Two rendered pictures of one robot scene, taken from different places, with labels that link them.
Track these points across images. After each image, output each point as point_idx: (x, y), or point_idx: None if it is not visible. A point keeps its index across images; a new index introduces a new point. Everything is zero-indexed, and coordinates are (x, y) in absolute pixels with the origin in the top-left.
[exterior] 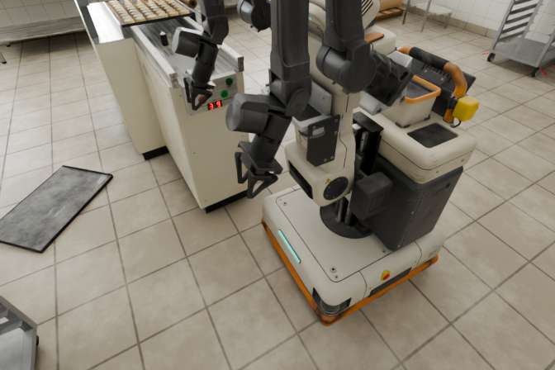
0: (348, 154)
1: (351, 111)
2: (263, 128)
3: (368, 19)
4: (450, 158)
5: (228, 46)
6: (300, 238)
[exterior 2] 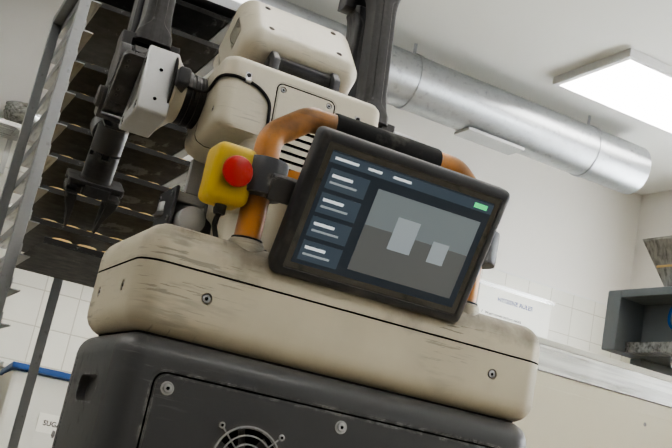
0: None
1: (225, 218)
2: (92, 131)
3: (235, 49)
4: (114, 258)
5: (560, 343)
6: None
